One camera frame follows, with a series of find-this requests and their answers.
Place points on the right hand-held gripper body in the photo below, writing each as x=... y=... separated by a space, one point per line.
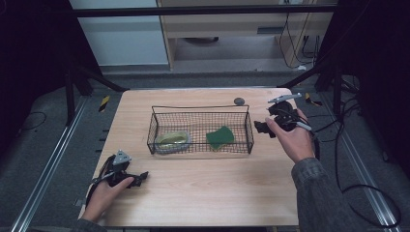
x=283 y=114

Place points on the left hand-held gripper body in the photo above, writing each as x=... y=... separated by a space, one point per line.
x=119 y=170

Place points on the green and yellow sponge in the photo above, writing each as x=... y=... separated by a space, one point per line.
x=220 y=138

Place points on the green soap dish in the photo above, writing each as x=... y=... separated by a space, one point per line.
x=172 y=141

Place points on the person's right hand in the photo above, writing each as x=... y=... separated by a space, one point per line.
x=296 y=143

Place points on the person's left hand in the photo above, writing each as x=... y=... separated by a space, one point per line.
x=103 y=196

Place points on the yellow and black striped tape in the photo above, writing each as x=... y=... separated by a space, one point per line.
x=104 y=103
x=312 y=100

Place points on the grey round disc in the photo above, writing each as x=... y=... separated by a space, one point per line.
x=239 y=101

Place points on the white plug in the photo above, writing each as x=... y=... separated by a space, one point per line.
x=301 y=67

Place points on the grey tape piece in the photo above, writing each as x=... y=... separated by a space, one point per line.
x=79 y=202

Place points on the black metal stand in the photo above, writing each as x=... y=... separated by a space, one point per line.
x=69 y=96
x=337 y=90

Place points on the light wooden desk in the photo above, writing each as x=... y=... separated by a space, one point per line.
x=225 y=27

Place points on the white cabinet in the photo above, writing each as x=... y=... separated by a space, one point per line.
x=122 y=38

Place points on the aluminium floor rail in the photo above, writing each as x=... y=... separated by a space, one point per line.
x=48 y=170
x=364 y=180

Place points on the black horizontal frame bar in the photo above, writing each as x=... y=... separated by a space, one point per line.
x=199 y=10

